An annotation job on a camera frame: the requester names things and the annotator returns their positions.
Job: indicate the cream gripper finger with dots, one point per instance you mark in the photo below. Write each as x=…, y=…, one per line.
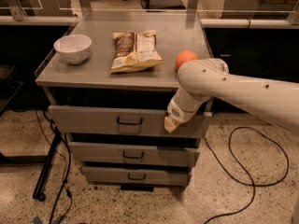
x=170, y=124

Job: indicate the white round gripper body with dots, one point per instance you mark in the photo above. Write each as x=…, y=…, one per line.
x=176, y=112

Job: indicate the grey top drawer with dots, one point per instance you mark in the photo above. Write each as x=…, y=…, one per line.
x=144, y=122

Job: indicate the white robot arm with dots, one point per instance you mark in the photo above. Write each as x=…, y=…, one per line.
x=199, y=80

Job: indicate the grey middle drawer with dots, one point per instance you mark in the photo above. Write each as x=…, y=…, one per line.
x=134, y=149

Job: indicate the orange ball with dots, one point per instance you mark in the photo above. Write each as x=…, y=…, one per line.
x=185, y=56

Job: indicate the grey metal cabinet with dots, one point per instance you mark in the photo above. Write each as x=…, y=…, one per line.
x=113, y=105

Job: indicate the brown yellow chip bag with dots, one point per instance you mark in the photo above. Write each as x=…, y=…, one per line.
x=135, y=52

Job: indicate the white ceramic bowl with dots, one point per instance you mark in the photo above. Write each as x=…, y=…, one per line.
x=73, y=49

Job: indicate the black stand leg with wheel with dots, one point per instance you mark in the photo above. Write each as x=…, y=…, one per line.
x=38, y=193

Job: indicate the clear acrylic barrier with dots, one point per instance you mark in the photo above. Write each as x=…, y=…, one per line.
x=286, y=10

